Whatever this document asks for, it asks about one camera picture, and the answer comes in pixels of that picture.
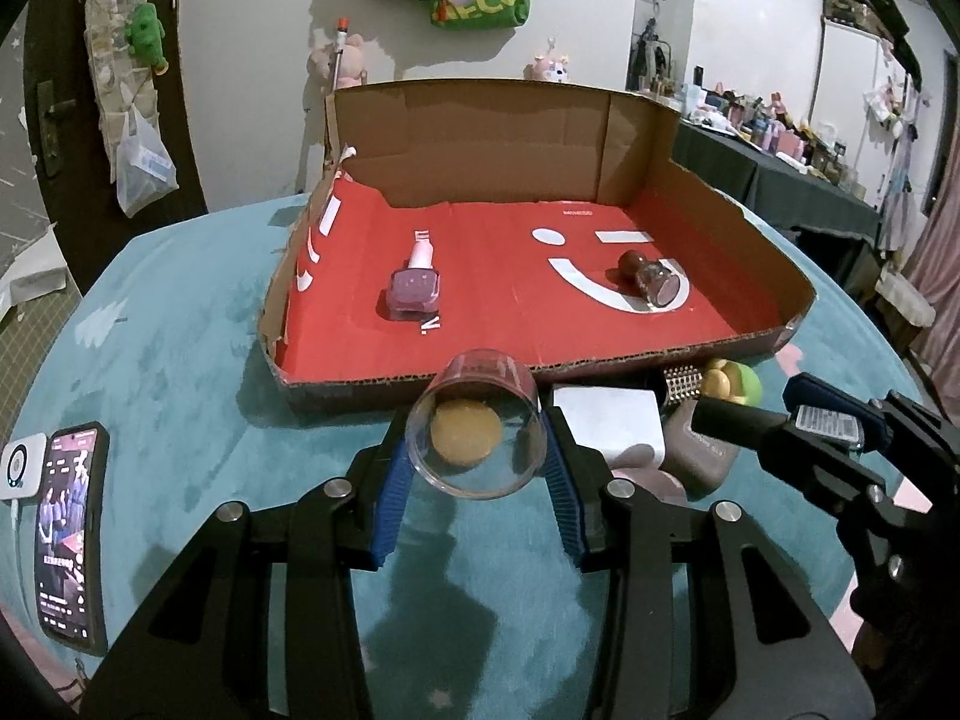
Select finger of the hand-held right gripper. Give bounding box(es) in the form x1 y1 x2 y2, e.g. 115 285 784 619
757 427 886 518
784 373 920 428

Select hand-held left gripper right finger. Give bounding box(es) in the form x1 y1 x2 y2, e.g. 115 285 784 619
544 405 878 720

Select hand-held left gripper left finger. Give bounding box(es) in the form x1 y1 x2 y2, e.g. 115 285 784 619
79 409 415 720

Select yellow and green toy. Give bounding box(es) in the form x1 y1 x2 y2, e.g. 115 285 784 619
701 358 764 404

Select pink earbud case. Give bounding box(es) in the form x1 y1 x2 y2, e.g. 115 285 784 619
611 444 689 505

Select white charger block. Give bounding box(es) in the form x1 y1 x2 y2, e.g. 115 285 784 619
553 385 667 472

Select clear glass cup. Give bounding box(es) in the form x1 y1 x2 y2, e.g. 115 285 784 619
405 349 542 502

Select brown earbud case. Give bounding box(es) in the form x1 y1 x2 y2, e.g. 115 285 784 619
660 397 743 497

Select cardboard box with red lining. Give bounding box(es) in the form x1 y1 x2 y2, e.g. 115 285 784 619
256 79 817 415

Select round yellow sponge puff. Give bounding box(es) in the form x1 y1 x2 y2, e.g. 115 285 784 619
431 399 502 464

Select silver studded bottle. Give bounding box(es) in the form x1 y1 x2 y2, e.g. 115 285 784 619
664 364 706 406

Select pink curtain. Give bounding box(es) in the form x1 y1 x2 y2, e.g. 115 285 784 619
900 165 960 391

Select brown-capped perfume bottle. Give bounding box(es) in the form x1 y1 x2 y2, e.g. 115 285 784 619
616 249 685 308

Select purple nail polish bottle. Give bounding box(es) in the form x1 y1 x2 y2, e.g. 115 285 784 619
386 229 442 320

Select cluttered side table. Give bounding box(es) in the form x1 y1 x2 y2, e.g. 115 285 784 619
679 67 878 203

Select black smartphone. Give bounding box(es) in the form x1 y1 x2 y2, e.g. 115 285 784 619
34 422 111 655

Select white wardrobe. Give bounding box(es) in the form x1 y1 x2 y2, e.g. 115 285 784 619
810 0 923 188

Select white round-button device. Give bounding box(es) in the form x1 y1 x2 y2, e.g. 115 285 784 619
0 433 47 502

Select dark hanging clothes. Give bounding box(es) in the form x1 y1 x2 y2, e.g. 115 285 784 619
630 19 676 95

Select clear plastic bag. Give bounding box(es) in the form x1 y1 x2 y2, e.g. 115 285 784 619
114 109 179 218

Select small pink plush toy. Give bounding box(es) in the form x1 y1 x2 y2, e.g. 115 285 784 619
525 54 575 83

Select white paper sheet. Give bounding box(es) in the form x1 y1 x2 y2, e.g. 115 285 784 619
0 225 72 323

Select white stick with orange cap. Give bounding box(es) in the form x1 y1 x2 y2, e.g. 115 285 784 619
330 16 353 95

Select green plush toy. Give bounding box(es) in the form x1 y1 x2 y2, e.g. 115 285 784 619
124 4 170 76

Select clear hanging pocket organizer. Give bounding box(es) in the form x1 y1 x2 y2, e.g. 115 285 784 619
79 0 162 188

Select dark brown door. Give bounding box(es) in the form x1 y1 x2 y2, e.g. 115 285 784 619
19 0 207 316

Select white cable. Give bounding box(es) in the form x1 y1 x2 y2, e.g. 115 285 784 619
11 499 37 593

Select metal door handle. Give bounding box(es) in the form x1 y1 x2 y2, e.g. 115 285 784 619
37 79 80 179

